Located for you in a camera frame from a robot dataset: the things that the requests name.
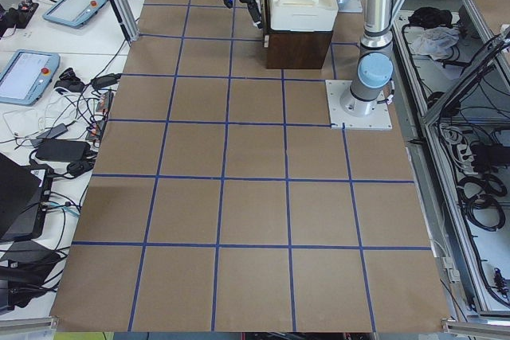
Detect wooden drawer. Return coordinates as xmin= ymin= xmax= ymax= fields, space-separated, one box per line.
xmin=260 ymin=0 xmax=270 ymax=49

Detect dark brown wooden cabinet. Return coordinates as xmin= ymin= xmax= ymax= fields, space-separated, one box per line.
xmin=266 ymin=30 xmax=333 ymax=69

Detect blue teach pendant far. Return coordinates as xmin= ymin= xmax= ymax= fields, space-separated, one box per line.
xmin=42 ymin=0 xmax=108 ymax=29

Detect blue teach pendant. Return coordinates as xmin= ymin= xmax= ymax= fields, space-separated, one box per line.
xmin=42 ymin=0 xmax=108 ymax=29
xmin=1 ymin=49 xmax=61 ymax=106

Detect crumpled white cloth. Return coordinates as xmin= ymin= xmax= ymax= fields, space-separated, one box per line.
xmin=410 ymin=27 xmax=460 ymax=60

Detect large black power brick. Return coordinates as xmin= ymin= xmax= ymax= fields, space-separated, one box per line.
xmin=35 ymin=139 xmax=91 ymax=162

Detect blue teach pendant near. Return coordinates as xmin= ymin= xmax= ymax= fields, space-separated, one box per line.
xmin=1 ymin=49 xmax=61 ymax=106

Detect black laptop computer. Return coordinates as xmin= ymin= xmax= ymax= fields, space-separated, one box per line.
xmin=1 ymin=154 xmax=53 ymax=242

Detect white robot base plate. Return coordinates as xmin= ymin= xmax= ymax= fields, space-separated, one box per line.
xmin=325 ymin=80 xmax=393 ymax=131

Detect aluminium frame rail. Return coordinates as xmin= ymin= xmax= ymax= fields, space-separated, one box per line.
xmin=422 ymin=25 xmax=510 ymax=130

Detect coiled black cables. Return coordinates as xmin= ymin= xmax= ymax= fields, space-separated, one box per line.
xmin=456 ymin=174 xmax=509 ymax=233

